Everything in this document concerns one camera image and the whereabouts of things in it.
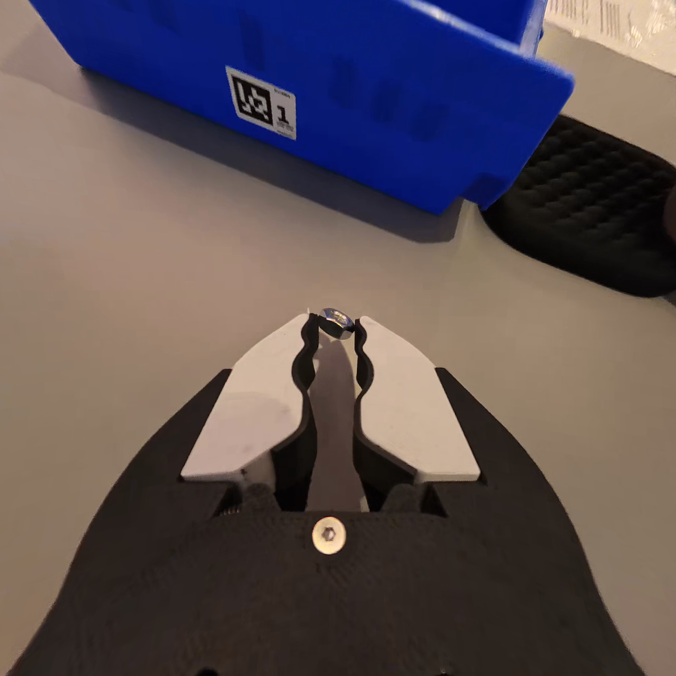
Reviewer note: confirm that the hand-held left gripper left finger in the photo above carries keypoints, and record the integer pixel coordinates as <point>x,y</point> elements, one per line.
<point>253,417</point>

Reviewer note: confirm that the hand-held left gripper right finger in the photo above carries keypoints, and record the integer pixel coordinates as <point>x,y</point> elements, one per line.
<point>412,417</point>

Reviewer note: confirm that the steel hex nut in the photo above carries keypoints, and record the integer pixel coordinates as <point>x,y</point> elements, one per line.
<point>336,323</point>

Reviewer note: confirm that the blue plastic bin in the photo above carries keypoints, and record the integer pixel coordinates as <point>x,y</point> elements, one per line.
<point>158,53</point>

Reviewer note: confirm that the black textured pad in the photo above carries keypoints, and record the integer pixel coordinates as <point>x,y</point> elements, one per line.
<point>591,211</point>

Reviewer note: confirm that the white printed paper sheet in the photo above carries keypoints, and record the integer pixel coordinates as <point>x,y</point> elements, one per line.
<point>623,26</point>

